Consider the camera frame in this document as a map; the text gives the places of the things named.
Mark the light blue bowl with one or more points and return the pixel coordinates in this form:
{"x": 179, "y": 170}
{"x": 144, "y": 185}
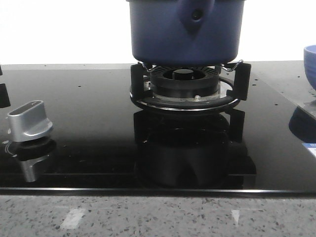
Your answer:
{"x": 310, "y": 64}

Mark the black pot support grate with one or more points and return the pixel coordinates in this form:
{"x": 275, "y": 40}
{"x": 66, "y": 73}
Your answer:
{"x": 232, "y": 88}

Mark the dark blue cooking pot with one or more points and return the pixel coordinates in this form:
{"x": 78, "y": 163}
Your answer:
{"x": 185, "y": 32}

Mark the black gas burner head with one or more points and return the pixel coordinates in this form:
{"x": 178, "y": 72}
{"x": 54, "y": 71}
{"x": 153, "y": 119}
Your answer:
{"x": 184, "y": 82}

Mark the black glass gas cooktop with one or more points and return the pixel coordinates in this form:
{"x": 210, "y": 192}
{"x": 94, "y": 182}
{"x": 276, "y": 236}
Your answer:
{"x": 101, "y": 144}

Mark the silver stove control knob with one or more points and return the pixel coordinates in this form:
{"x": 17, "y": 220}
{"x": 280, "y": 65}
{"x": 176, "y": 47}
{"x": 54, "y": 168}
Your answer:
{"x": 29, "y": 122}

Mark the blue energy label sticker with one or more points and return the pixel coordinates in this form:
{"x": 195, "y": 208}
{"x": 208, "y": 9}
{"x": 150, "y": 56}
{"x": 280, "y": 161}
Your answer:
{"x": 311, "y": 147}

